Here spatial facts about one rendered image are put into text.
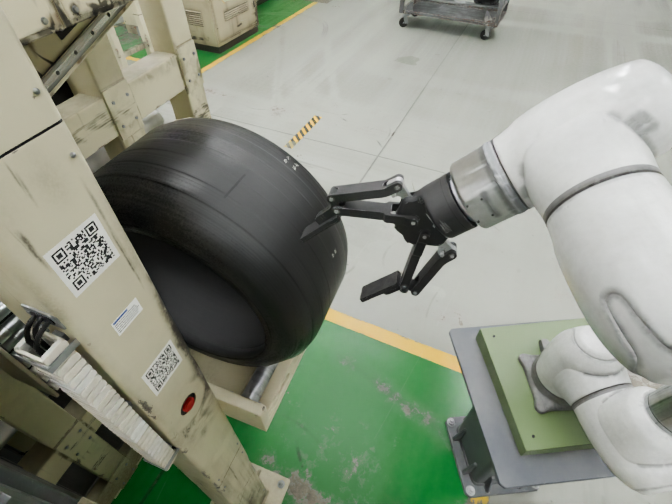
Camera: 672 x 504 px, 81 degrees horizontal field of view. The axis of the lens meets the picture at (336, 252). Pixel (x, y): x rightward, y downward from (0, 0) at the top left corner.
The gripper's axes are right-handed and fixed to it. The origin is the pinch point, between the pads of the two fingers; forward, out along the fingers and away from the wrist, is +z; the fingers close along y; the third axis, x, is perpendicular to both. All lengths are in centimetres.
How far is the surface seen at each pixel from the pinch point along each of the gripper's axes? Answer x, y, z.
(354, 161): 250, 57, 101
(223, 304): 27, 9, 60
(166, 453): -16, 11, 52
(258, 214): 8.7, -11.1, 11.7
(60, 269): -17.5, -25.4, 15.9
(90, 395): -21.4, -11.3, 31.7
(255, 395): 3, 23, 49
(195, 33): 440, -131, 241
